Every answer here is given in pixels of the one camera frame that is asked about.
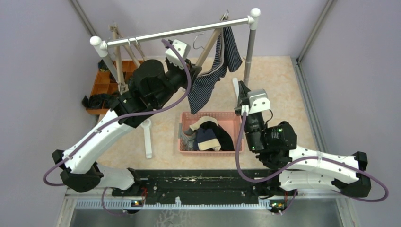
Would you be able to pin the orange wooden divider tray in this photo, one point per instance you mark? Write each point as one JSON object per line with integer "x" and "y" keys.
{"x": 100, "y": 85}

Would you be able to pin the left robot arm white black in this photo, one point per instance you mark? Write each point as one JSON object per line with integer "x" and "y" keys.
{"x": 151, "y": 87}

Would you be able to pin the black rolled cloth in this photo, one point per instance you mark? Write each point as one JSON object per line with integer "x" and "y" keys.
{"x": 95, "y": 101}

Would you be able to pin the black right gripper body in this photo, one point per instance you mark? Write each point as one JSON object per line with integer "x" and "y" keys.
{"x": 238, "y": 109}

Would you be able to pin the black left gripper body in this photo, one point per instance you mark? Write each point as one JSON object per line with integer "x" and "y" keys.
{"x": 188, "y": 63}

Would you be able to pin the dark striped underwear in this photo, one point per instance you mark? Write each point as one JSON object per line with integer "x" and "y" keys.
{"x": 227, "y": 59}

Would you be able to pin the green patterned rolled cloth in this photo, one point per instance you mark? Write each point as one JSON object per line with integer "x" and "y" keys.
{"x": 102, "y": 66}

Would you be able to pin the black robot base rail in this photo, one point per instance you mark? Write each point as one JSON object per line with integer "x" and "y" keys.
{"x": 219, "y": 188}

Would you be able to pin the black underwear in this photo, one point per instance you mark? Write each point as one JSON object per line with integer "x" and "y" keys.
{"x": 220, "y": 134}

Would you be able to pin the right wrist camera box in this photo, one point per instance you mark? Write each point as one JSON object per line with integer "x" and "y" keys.
{"x": 259, "y": 101}

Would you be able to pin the white metal clothes rack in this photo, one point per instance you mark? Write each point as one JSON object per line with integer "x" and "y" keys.
{"x": 175, "y": 31}

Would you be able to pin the beige clip hanger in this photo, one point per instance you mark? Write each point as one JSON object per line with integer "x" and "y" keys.
{"x": 118, "y": 35}
{"x": 118, "y": 61}
{"x": 207, "y": 47}
{"x": 131, "y": 53}

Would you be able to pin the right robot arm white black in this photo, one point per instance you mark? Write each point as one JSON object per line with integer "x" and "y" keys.
{"x": 276, "y": 148}

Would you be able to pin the navy blue underwear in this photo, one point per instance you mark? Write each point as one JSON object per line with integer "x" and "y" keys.
{"x": 204, "y": 141}

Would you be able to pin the green patterned tie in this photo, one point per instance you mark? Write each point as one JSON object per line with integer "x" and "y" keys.
{"x": 113, "y": 88}

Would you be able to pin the pink plastic basket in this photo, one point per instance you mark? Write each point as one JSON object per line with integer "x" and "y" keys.
{"x": 229, "y": 121}

